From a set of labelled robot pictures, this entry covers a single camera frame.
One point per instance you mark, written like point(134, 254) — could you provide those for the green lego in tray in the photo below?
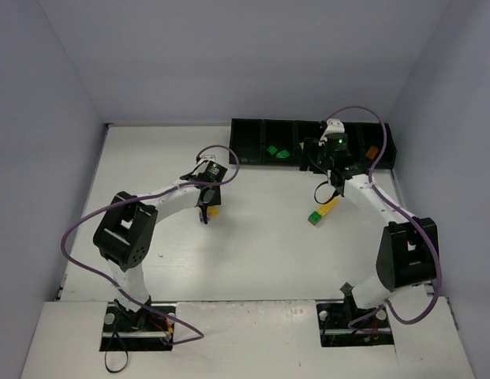
point(283, 154)

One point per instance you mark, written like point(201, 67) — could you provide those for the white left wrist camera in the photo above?
point(205, 158)

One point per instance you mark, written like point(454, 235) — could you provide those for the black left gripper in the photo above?
point(207, 197)

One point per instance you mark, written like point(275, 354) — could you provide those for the yellow curved lego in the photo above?
point(213, 211)

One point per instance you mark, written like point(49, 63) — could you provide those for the yellow long lego brick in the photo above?
point(324, 210)

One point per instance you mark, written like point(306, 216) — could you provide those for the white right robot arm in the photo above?
point(406, 251)

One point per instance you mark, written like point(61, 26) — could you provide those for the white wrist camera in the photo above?
point(205, 158)
point(333, 125)

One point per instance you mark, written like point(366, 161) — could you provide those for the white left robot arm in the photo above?
point(124, 234)

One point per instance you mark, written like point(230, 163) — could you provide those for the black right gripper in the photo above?
point(312, 148)

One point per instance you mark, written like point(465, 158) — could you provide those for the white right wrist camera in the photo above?
point(333, 125)

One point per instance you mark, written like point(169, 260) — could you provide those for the black compartment tray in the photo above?
point(289, 142)

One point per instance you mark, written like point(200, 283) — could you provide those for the left base mount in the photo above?
point(142, 331)

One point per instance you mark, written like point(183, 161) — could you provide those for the base mount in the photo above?
point(342, 324)
point(142, 331)

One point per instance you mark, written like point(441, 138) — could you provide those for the right base mount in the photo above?
point(342, 324)

